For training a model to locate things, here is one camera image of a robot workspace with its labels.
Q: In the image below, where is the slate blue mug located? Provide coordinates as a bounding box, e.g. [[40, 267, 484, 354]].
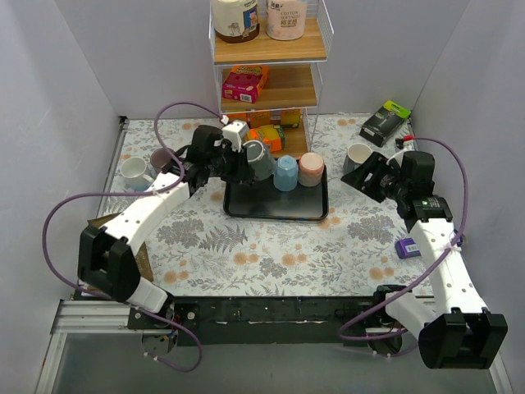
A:
[[343, 143, 372, 174]]

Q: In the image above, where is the dark grey mug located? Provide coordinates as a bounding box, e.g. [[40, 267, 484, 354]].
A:
[[243, 140, 276, 181]]

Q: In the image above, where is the lavender purple mug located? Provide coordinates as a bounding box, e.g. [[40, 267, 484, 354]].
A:
[[150, 148, 175, 174]]

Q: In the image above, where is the white and blue mug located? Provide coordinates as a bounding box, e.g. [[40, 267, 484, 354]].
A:
[[121, 157, 154, 191]]

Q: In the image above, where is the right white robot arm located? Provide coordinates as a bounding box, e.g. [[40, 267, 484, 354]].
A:
[[338, 151, 508, 369]]

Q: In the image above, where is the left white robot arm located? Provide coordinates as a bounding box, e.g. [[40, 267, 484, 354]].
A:
[[78, 121, 254, 328]]

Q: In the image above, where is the pink mug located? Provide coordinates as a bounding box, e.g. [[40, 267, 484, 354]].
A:
[[298, 152, 325, 187]]

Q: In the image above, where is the light blue faceted mug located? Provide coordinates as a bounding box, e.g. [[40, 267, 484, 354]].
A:
[[273, 155, 299, 192]]

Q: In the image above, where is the black serving tray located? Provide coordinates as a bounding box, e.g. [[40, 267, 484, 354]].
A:
[[223, 168, 329, 222]]

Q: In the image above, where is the orange green sponge pack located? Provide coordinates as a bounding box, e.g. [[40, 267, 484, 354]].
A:
[[246, 125, 285, 153]]

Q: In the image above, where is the yellow sponge box left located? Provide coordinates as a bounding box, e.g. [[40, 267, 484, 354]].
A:
[[227, 112, 249, 123]]

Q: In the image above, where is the yellow sponge box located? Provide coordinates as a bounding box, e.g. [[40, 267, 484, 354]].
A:
[[280, 108, 302, 128], [227, 112, 249, 123], [249, 111, 272, 128]]

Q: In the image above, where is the black green razor box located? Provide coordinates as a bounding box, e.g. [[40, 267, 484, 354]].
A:
[[359, 100, 411, 147]]

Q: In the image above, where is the yellow sponge box middle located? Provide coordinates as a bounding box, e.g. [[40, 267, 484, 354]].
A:
[[249, 111, 272, 128]]

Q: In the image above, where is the floral table mat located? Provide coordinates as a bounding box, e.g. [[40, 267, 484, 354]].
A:
[[96, 114, 460, 297]]

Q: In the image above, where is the purple white box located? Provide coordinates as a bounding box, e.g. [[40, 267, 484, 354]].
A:
[[395, 238, 421, 259]]

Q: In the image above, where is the yellow sponge box right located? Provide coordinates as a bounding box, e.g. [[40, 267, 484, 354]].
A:
[[280, 108, 302, 128]]

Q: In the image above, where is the pink orange sponge box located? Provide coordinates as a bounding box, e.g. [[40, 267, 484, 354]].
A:
[[221, 65, 269, 103]]

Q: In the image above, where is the brown paper bag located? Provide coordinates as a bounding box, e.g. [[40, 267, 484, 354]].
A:
[[77, 213, 153, 302]]

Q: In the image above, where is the brown cartoon paper roll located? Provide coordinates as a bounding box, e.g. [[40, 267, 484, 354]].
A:
[[211, 0, 260, 44]]

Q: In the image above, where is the pink cotton tissue roll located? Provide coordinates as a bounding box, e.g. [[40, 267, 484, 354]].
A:
[[266, 0, 308, 41]]

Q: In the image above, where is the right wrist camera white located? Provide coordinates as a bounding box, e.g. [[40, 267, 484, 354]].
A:
[[386, 135, 416, 166]]

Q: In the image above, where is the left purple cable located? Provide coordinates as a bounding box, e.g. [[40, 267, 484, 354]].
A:
[[42, 101, 225, 373]]

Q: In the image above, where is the purple cable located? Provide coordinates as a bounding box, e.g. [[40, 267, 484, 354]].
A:
[[42, 101, 225, 373], [338, 137, 469, 359]]

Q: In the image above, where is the white wire wooden shelf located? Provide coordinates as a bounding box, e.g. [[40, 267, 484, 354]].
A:
[[208, 1, 334, 158]]

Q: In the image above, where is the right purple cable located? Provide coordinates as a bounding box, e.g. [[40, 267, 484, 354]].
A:
[[338, 137, 469, 359]]

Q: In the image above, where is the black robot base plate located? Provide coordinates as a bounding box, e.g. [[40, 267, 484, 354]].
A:
[[162, 295, 379, 345]]

